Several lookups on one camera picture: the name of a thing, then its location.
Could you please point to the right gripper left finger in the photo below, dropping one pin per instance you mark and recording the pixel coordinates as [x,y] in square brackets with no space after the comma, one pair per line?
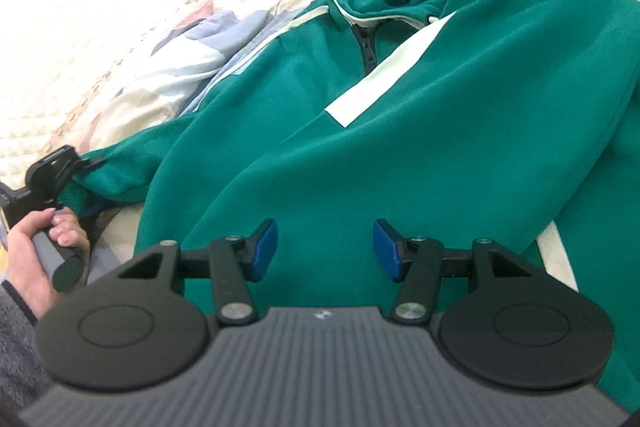
[234,261]

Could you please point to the green hooded sweatshirt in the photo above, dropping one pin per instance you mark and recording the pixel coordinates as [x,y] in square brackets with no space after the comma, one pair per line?
[516,120]

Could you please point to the quilted cream headboard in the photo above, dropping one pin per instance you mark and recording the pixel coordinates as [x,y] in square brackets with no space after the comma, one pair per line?
[55,55]

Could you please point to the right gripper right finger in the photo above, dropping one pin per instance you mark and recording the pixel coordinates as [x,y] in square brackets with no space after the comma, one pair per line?
[414,264]

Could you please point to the person's left hand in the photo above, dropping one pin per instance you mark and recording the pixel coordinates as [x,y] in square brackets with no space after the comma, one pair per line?
[25,271]

